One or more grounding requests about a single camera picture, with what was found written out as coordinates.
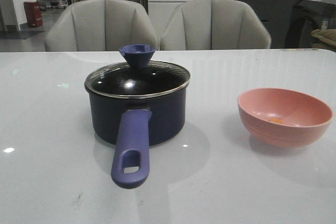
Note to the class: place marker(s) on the grey upholstered chair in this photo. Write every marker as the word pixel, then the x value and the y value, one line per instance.
pixel 101 25
pixel 214 25

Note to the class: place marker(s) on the glass lid with purple knob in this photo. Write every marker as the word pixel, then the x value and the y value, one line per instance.
pixel 138 76

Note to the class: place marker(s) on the red bin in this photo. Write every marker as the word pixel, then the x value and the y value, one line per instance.
pixel 33 13

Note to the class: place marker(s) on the beige cushion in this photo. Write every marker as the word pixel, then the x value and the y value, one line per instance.
pixel 324 39

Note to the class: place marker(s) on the pink bowl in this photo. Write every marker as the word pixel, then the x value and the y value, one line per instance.
pixel 305 118

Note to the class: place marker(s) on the left grey upholstered chair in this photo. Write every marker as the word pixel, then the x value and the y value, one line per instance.
pixel 101 25

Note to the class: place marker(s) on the dark appliance at right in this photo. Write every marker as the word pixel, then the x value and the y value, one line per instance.
pixel 306 16

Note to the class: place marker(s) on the right grey upholstered chair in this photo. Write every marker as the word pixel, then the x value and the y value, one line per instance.
pixel 214 25

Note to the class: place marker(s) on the dark blue saucepan purple handle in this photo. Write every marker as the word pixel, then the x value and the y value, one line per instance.
pixel 133 125

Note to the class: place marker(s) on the orange ham slices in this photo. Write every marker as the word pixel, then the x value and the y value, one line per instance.
pixel 276 120

